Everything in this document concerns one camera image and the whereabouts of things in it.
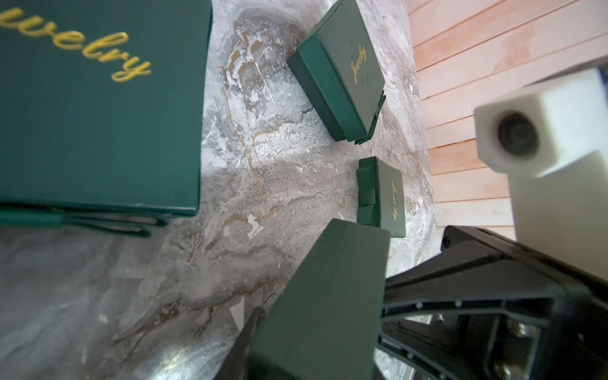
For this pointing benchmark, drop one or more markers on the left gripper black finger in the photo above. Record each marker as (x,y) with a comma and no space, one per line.
(235,366)

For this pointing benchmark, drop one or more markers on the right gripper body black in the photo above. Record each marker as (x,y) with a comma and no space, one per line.
(487,307)

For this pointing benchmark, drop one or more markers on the green jewelry box lid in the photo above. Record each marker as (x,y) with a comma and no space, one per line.
(381,196)

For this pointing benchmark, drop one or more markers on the right green jewelry box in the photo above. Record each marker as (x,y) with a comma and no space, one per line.
(338,69)

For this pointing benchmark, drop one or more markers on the green jewelry box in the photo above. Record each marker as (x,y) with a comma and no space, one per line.
(338,69)
(101,112)

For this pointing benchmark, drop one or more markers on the left green jewelry box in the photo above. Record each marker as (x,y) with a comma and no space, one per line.
(101,112)

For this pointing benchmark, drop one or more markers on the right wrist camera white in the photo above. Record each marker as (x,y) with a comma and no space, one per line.
(550,139)

